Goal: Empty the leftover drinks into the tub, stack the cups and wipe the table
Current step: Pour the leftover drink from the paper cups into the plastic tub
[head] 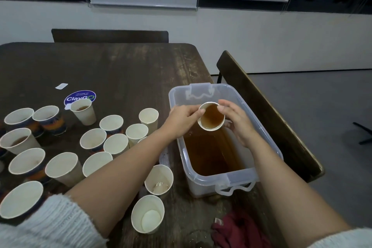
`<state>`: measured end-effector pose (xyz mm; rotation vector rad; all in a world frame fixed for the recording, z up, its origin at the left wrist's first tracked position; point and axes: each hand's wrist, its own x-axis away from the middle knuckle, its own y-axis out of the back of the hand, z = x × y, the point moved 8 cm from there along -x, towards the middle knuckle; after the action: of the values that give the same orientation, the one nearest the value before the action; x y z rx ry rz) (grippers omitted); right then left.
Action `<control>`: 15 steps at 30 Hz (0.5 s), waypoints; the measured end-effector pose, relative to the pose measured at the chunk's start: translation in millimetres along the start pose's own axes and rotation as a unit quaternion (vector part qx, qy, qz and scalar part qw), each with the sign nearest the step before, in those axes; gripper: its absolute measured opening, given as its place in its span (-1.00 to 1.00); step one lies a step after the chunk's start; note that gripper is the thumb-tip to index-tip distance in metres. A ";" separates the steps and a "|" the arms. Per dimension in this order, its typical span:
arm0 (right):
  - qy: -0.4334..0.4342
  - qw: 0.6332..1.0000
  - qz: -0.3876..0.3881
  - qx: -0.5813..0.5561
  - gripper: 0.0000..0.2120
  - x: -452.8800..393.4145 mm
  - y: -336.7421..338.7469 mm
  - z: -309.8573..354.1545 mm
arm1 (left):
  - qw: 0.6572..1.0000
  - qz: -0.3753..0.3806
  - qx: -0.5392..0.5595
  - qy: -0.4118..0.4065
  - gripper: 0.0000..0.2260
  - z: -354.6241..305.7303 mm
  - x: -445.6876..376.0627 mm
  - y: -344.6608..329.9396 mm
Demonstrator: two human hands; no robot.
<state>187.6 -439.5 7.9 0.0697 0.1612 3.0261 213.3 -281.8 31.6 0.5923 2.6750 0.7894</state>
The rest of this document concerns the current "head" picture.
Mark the round white side table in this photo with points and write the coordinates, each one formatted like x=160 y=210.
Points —
x=365 y=133

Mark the person's right hand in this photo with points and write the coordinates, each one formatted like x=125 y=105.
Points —
x=239 y=124

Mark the dark red cloth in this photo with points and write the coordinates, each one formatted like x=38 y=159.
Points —
x=241 y=232

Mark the round blue sticker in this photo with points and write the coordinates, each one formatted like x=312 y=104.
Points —
x=78 y=95

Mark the group of paper cups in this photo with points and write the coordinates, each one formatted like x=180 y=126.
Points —
x=64 y=166

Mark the dark wooden chair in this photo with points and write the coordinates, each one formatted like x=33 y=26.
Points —
x=270 y=114
x=110 y=35

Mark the person's right forearm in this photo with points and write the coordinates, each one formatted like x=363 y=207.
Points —
x=288 y=198

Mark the small white paper label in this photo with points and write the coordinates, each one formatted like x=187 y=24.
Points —
x=61 y=86

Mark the dark wooden table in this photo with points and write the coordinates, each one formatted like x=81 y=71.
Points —
x=116 y=64

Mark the person's left forearm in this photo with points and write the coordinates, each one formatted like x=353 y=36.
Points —
x=116 y=187

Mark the white paper cup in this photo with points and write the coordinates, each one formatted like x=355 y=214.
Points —
x=136 y=133
x=149 y=118
x=211 y=117

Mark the clear plastic storage bin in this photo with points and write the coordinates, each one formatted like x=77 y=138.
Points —
x=203 y=184

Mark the person's left hand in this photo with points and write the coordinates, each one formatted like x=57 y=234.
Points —
x=179 y=120

